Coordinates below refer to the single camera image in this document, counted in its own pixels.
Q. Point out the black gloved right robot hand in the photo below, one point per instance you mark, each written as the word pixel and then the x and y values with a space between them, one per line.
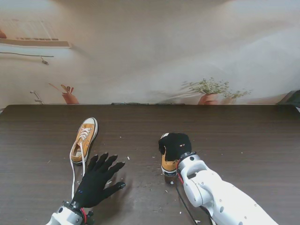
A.
pixel 178 145

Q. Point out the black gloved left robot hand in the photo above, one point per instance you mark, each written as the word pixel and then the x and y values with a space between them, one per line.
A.
pixel 93 185

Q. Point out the orange sneaker with loose laces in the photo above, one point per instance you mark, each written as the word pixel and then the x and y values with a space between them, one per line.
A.
pixel 84 132

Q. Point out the green plant in terracotta pot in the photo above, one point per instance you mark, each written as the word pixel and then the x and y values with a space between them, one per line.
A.
pixel 208 98

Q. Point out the terracotta pot with wooden utensils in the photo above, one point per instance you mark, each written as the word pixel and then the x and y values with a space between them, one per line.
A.
pixel 70 98

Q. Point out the metal tap fixture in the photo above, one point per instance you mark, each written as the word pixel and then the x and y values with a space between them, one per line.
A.
pixel 38 100

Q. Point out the metal wall rail with hook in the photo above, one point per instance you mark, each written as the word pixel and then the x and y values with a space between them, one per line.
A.
pixel 23 54

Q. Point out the wooden wall shelf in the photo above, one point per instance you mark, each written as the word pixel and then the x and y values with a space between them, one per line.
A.
pixel 35 43

